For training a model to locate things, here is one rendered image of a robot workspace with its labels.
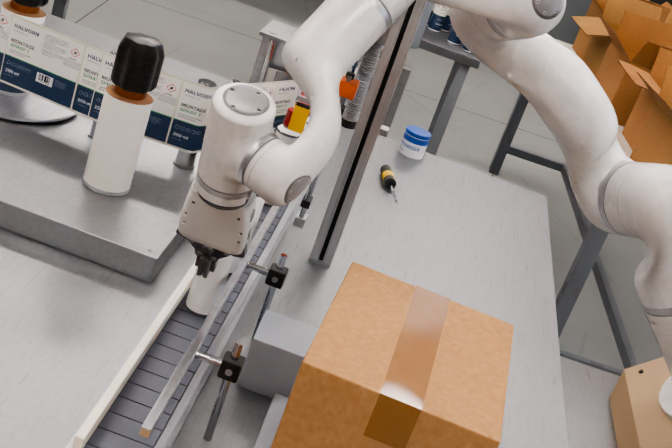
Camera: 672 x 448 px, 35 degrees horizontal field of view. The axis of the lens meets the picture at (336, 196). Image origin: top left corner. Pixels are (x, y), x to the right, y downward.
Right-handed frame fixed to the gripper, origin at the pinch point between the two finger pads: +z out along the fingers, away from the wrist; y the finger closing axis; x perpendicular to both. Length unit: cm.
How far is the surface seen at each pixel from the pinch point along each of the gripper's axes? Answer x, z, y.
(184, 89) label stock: -56, 17, 22
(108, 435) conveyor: 31.8, 2.1, 1.4
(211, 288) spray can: -3.3, 9.1, -1.2
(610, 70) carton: -265, 105, -93
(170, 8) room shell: -418, 261, 132
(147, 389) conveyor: 20.3, 6.3, 0.2
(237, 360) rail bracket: 16.6, -1.9, -10.2
